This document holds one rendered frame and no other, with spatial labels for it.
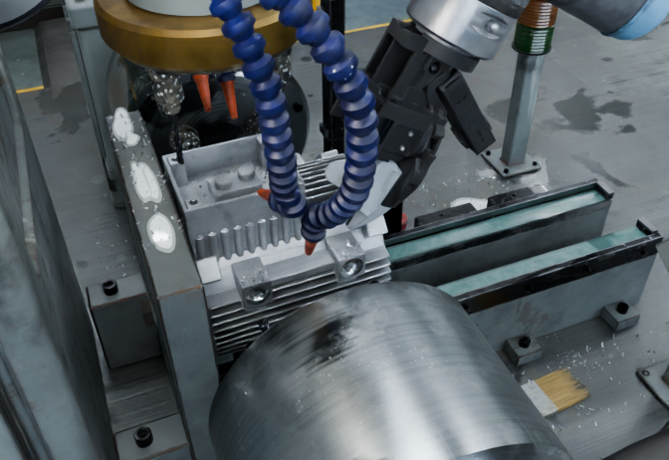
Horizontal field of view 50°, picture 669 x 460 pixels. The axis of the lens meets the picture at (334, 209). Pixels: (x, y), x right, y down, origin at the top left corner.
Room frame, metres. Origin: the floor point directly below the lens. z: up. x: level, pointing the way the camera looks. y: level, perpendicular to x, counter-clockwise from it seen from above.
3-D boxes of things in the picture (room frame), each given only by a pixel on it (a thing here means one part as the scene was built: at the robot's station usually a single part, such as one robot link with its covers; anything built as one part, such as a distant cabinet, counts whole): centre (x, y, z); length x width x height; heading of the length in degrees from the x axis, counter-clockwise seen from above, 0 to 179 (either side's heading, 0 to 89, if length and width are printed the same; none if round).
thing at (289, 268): (0.60, 0.07, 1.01); 0.20 x 0.19 x 0.19; 112
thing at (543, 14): (1.07, -0.32, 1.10); 0.06 x 0.06 x 0.04
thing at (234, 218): (0.58, 0.10, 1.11); 0.12 x 0.11 x 0.07; 112
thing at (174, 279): (0.54, 0.21, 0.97); 0.30 x 0.11 x 0.34; 21
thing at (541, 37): (1.07, -0.32, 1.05); 0.06 x 0.06 x 0.04
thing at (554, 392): (0.54, -0.22, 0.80); 0.21 x 0.05 x 0.01; 116
